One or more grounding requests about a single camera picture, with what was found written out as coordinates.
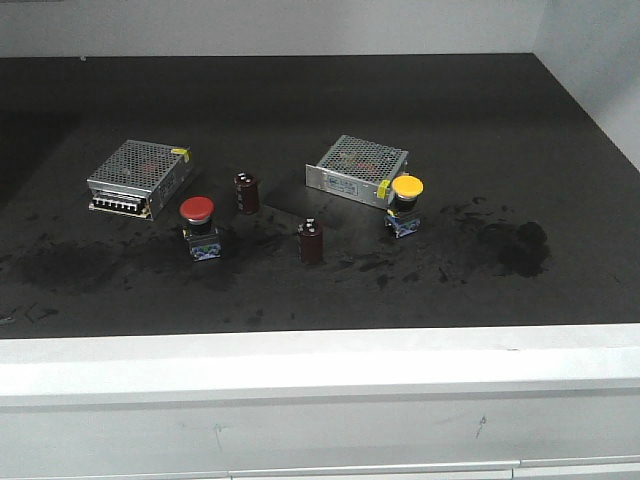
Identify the yellow mushroom push button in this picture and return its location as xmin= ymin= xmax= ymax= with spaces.
xmin=384 ymin=174 xmax=424 ymax=239

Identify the perforated metal power supply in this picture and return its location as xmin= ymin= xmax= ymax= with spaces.
xmin=305 ymin=135 xmax=409 ymax=209
xmin=87 ymin=140 xmax=193 ymax=221

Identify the red mushroom push button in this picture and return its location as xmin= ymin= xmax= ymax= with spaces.
xmin=179 ymin=196 xmax=222 ymax=262

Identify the rear brown cylindrical capacitor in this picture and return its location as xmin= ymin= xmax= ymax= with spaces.
xmin=234 ymin=172 xmax=260 ymax=215

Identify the right perforated metal power supply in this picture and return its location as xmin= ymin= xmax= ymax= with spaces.
xmin=305 ymin=135 xmax=409 ymax=209

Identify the front brown cylindrical capacitor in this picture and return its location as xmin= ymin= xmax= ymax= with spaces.
xmin=297 ymin=217 xmax=323 ymax=265

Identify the brown cylindrical capacitor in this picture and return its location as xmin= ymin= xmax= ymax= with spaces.
xmin=297 ymin=217 xmax=323 ymax=265
xmin=234 ymin=172 xmax=260 ymax=215

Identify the left perforated metal power supply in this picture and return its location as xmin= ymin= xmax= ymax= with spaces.
xmin=87 ymin=140 xmax=193 ymax=221

